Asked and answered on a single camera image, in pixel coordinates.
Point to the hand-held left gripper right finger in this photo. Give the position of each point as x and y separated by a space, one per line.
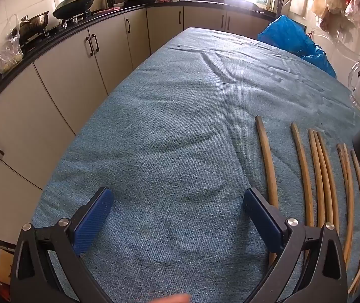
262 221

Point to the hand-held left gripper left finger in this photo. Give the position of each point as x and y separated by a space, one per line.
96 217

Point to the bunch of wooden chopsticks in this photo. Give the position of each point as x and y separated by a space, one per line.
265 151

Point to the person's left hand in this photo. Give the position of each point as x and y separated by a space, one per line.
173 299

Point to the blue tablecloth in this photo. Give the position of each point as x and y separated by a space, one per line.
167 132

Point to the beige lower kitchen cabinets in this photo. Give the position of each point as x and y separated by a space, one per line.
66 69

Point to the clear plastic food bag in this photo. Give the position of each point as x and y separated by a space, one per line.
6 56

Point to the blue plastic bag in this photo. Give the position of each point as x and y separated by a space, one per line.
287 34

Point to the black gas stove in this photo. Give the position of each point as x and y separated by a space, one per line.
57 28

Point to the steel pot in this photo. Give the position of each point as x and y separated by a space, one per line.
36 22

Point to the pink raw meat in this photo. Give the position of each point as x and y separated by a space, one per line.
114 8

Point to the black wok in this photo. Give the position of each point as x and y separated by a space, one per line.
72 6

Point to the steel kettle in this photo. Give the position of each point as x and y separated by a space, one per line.
108 0

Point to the steel sink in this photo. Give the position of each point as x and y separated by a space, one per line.
240 3

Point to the white cutting board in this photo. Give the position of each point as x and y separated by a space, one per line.
299 1

